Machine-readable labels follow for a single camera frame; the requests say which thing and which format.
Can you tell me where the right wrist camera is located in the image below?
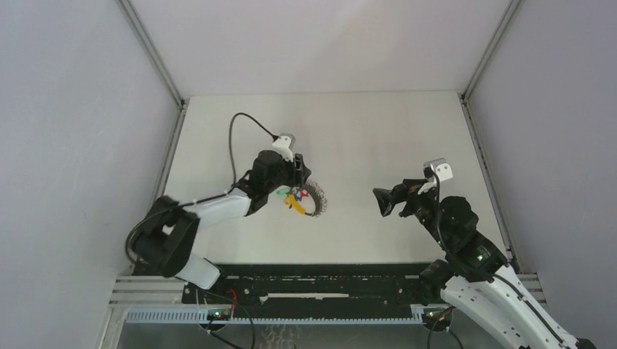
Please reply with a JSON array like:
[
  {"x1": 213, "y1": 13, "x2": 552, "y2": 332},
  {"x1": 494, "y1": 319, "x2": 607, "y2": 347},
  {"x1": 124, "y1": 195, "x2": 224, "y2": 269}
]
[{"x1": 418, "y1": 158, "x2": 453, "y2": 194}]

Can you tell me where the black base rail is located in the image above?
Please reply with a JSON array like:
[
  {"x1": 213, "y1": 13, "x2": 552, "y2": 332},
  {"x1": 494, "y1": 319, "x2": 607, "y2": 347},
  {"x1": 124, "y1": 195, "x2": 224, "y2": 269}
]
[{"x1": 181, "y1": 262, "x2": 445, "y2": 321}]

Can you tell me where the keyring bunch with coloured tags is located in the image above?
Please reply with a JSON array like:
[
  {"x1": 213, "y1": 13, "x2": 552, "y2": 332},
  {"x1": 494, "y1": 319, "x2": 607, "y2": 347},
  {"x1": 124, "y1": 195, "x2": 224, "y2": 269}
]
[{"x1": 274, "y1": 180, "x2": 327, "y2": 217}]

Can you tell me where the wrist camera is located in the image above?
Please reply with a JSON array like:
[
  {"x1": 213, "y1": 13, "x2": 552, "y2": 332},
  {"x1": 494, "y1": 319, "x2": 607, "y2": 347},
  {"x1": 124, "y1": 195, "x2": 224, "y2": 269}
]
[
  {"x1": 418, "y1": 158, "x2": 453, "y2": 194},
  {"x1": 271, "y1": 133, "x2": 296, "y2": 162}
]

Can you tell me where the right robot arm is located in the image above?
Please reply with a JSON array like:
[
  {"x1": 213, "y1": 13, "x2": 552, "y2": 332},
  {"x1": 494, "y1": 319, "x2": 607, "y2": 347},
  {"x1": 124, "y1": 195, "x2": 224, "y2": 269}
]
[{"x1": 373, "y1": 180, "x2": 594, "y2": 348}]

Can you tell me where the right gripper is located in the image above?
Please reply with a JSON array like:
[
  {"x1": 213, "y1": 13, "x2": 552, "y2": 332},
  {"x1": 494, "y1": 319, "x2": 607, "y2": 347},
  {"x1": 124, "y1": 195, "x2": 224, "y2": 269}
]
[{"x1": 373, "y1": 178, "x2": 450, "y2": 249}]

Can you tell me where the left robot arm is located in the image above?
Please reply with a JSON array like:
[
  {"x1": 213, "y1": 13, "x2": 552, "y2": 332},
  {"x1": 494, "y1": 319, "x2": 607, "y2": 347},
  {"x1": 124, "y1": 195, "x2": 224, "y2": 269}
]
[{"x1": 125, "y1": 150, "x2": 311, "y2": 303}]

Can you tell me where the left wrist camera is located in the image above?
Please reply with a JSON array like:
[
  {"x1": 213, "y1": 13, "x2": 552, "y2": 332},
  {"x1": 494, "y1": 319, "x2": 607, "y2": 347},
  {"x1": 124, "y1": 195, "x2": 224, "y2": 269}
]
[{"x1": 271, "y1": 133, "x2": 296, "y2": 162}]

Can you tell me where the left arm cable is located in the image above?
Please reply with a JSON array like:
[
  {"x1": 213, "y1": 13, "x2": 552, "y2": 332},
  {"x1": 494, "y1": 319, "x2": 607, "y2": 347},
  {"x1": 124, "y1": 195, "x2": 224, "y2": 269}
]
[{"x1": 124, "y1": 112, "x2": 281, "y2": 263}]

